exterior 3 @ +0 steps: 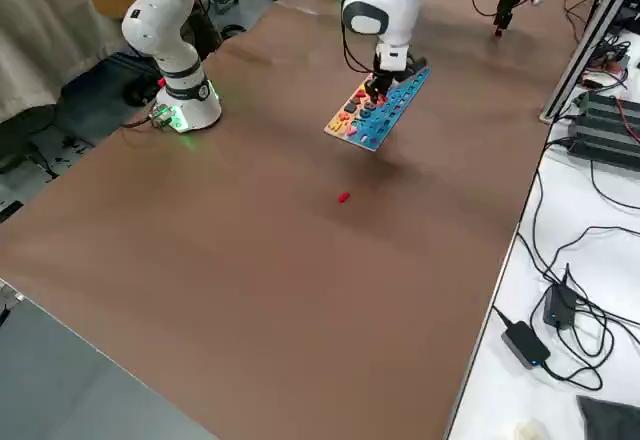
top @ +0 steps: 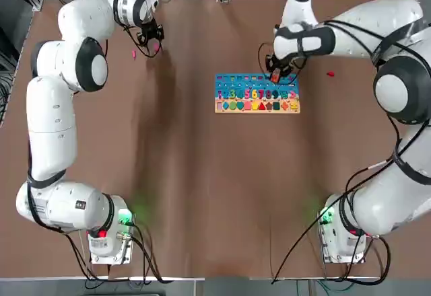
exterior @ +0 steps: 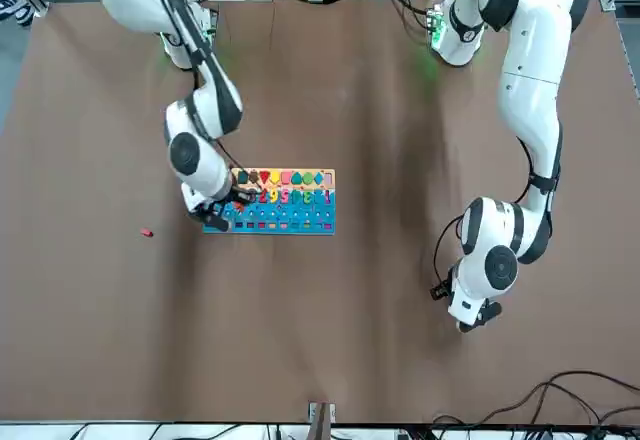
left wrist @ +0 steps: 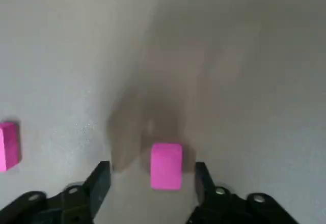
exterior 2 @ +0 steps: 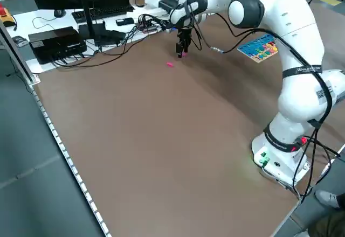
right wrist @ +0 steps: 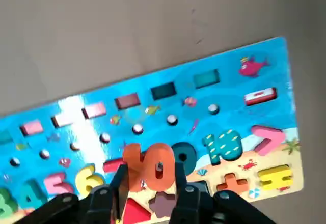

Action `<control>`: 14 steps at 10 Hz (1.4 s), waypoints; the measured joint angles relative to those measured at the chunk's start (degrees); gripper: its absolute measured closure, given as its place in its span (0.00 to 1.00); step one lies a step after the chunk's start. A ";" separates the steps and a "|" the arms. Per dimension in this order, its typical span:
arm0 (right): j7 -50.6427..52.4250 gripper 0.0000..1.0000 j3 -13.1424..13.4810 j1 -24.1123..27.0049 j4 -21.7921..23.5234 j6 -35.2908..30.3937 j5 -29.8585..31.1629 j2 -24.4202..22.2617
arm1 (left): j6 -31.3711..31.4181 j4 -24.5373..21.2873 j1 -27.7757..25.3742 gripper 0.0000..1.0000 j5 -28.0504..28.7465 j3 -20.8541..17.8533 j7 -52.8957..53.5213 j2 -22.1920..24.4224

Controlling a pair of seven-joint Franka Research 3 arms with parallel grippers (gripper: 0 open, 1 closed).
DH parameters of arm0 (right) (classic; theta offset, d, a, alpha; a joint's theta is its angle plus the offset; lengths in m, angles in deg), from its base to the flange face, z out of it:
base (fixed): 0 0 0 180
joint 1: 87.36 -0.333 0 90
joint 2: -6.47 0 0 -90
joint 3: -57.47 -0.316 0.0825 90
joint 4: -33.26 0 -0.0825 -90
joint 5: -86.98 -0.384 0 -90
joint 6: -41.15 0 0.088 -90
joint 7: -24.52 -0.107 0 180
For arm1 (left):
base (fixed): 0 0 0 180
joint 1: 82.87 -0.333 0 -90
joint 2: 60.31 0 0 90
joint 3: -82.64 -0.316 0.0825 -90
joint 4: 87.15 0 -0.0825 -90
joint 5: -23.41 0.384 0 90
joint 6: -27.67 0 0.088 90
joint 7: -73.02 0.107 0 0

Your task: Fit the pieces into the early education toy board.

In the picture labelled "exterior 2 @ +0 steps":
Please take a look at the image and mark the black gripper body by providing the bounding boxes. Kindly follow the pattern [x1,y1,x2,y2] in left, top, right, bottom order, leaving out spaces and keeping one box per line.
[176,27,194,45]

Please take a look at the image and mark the blue wooden toy board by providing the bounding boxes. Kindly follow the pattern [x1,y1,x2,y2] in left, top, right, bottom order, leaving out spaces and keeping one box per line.
[237,33,279,64]

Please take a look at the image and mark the black desk device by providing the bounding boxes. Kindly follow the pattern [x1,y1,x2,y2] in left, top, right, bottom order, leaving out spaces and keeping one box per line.
[157,0,179,13]

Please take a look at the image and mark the usb hub with plugs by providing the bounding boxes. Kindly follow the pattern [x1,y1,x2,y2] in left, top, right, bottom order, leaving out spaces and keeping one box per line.
[137,14,165,34]

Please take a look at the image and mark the black handset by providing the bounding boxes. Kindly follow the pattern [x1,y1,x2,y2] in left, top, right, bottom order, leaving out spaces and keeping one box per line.
[115,17,135,27]

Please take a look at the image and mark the black keyboard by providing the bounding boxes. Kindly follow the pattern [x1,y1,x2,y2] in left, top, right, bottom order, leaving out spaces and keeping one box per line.
[71,4,135,24]

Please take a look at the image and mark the black monitor stand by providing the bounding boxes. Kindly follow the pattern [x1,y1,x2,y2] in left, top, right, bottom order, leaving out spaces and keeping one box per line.
[77,0,127,47]

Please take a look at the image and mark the black computer box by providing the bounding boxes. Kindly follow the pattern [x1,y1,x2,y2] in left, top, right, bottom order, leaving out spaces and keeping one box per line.
[27,26,88,65]

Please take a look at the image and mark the white side desk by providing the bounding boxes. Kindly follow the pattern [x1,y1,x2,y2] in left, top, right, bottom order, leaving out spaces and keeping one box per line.
[0,0,210,75]

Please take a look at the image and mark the small black device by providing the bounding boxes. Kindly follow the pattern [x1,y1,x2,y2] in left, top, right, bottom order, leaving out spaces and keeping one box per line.
[12,36,29,47]

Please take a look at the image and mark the red emergency stop button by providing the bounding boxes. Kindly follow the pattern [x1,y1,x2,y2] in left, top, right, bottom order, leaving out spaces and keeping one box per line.
[0,3,15,28]

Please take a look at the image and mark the person's grey shoe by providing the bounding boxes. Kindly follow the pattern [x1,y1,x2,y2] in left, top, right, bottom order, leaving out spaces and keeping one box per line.
[314,189,341,208]

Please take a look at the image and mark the aluminium frame post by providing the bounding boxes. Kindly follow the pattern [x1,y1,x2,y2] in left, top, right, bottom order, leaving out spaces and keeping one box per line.
[0,18,42,85]

